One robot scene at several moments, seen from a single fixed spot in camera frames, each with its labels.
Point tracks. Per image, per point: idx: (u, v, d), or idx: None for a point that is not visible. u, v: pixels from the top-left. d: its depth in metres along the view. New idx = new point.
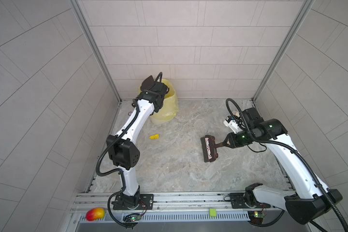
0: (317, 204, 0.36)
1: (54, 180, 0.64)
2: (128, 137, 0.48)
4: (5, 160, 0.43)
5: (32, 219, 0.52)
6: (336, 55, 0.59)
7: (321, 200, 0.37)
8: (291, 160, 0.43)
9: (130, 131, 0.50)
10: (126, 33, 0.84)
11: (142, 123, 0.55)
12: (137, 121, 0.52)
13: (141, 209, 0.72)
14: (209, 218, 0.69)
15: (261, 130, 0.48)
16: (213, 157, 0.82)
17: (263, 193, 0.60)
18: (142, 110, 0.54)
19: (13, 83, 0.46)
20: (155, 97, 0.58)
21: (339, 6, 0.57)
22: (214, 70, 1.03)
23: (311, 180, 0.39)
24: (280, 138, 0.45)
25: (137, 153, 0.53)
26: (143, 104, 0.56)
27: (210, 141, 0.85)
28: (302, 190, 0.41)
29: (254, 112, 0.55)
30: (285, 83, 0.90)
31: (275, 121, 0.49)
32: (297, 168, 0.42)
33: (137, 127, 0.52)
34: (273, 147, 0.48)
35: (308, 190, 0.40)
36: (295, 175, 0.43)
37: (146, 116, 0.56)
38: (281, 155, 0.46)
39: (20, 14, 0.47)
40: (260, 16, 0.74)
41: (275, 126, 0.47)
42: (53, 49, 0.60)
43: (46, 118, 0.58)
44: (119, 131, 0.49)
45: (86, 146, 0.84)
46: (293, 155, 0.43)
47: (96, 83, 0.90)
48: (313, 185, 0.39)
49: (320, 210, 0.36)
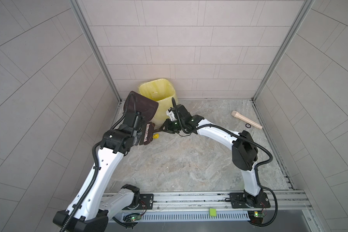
0: (237, 146, 0.50)
1: (54, 180, 0.64)
2: (82, 214, 0.36)
4: (5, 160, 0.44)
5: (33, 219, 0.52)
6: (336, 55, 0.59)
7: (238, 142, 0.51)
8: (211, 130, 0.60)
9: (86, 203, 0.38)
10: (126, 33, 0.84)
11: (106, 182, 0.42)
12: (95, 186, 0.39)
13: (141, 209, 0.72)
14: (209, 218, 0.69)
15: (190, 125, 0.65)
16: (147, 140, 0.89)
17: (246, 185, 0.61)
18: (104, 166, 0.41)
19: (13, 83, 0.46)
20: (124, 139, 0.45)
21: (339, 6, 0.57)
22: (214, 70, 1.03)
23: (227, 134, 0.55)
24: (201, 123, 0.63)
25: (105, 221, 0.42)
26: (105, 155, 0.43)
27: (151, 126, 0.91)
28: (228, 144, 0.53)
29: (183, 109, 0.67)
30: (285, 83, 0.89)
31: (196, 115, 0.68)
32: (219, 134, 0.57)
33: (97, 193, 0.39)
34: (202, 131, 0.64)
35: (229, 141, 0.55)
36: (220, 138, 0.59)
37: (111, 170, 0.43)
38: (207, 132, 0.62)
39: (20, 14, 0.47)
40: (260, 16, 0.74)
41: (196, 119, 0.66)
42: (53, 49, 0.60)
43: (46, 118, 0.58)
44: (70, 206, 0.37)
45: (86, 146, 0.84)
46: (212, 128, 0.60)
47: (96, 83, 0.90)
48: (230, 135, 0.54)
49: (241, 148, 0.50)
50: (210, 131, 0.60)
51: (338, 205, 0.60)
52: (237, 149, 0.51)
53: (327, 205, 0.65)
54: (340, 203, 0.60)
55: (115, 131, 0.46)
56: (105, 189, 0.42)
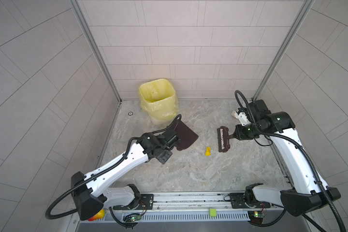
0: (313, 200, 0.36)
1: (54, 180, 0.64)
2: (92, 187, 0.40)
4: (5, 160, 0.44)
5: (32, 219, 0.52)
6: (336, 55, 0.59)
7: (318, 196, 0.37)
8: (295, 155, 0.42)
9: (100, 180, 0.41)
10: (126, 33, 0.84)
11: (123, 173, 0.45)
12: (114, 170, 0.43)
13: (141, 209, 0.72)
14: (209, 218, 0.69)
15: (268, 122, 0.46)
16: (225, 147, 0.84)
17: (263, 189, 0.60)
18: (129, 159, 0.45)
19: (13, 83, 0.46)
20: (155, 146, 0.48)
21: (338, 6, 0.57)
22: (214, 71, 1.04)
23: (311, 177, 0.39)
24: (286, 132, 0.44)
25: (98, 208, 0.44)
26: (136, 150, 0.47)
27: (224, 133, 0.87)
28: (300, 184, 0.41)
29: (262, 104, 0.53)
30: (285, 83, 0.90)
31: (284, 114, 0.46)
32: (299, 164, 0.41)
33: (112, 177, 0.42)
34: (279, 141, 0.46)
35: (306, 186, 0.39)
36: (296, 170, 0.42)
37: (133, 166, 0.46)
38: (285, 150, 0.45)
39: (19, 14, 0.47)
40: (260, 16, 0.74)
41: (282, 119, 0.45)
42: (53, 49, 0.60)
43: (46, 118, 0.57)
44: (89, 174, 0.42)
45: (86, 146, 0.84)
46: (297, 151, 0.42)
47: (96, 83, 0.90)
48: (313, 181, 0.38)
49: (316, 205, 0.36)
50: (292, 154, 0.43)
51: (338, 206, 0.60)
52: (310, 200, 0.37)
53: None
54: (340, 204, 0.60)
55: (153, 135, 0.52)
56: (120, 176, 0.45)
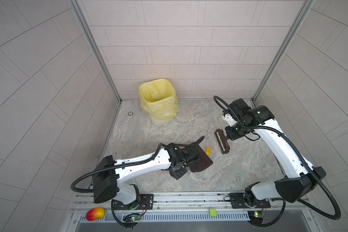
0: (304, 182, 0.38)
1: (55, 180, 0.64)
2: (119, 174, 0.42)
4: (5, 160, 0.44)
5: (32, 219, 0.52)
6: (336, 55, 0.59)
7: (307, 178, 0.39)
8: (279, 143, 0.45)
9: (127, 170, 0.43)
10: (126, 33, 0.84)
11: (146, 171, 0.47)
12: (141, 167, 0.45)
13: (141, 209, 0.72)
14: (209, 218, 0.69)
15: (250, 117, 0.49)
16: (226, 148, 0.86)
17: (260, 187, 0.61)
18: (156, 161, 0.48)
19: (13, 83, 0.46)
20: (179, 158, 0.51)
21: (339, 6, 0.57)
22: (214, 71, 1.04)
23: (298, 160, 0.42)
24: (268, 123, 0.47)
25: (113, 193, 0.43)
26: (163, 156, 0.50)
27: (222, 135, 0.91)
28: (289, 169, 0.44)
29: (242, 102, 0.57)
30: (285, 83, 0.90)
31: (263, 108, 0.50)
32: (284, 150, 0.44)
33: (137, 172, 0.44)
34: (263, 133, 0.49)
35: (295, 170, 0.42)
36: (282, 157, 0.45)
37: (155, 168, 0.49)
38: (271, 141, 0.47)
39: (20, 14, 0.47)
40: (260, 16, 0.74)
41: (262, 112, 0.49)
42: (53, 49, 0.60)
43: (46, 118, 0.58)
44: (119, 162, 0.44)
45: (86, 146, 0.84)
46: (280, 138, 0.45)
47: (96, 83, 0.90)
48: (300, 164, 0.41)
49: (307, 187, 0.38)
50: (277, 142, 0.45)
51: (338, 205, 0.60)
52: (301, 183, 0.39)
53: (327, 204, 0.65)
54: (340, 203, 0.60)
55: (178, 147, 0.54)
56: (141, 173, 0.47)
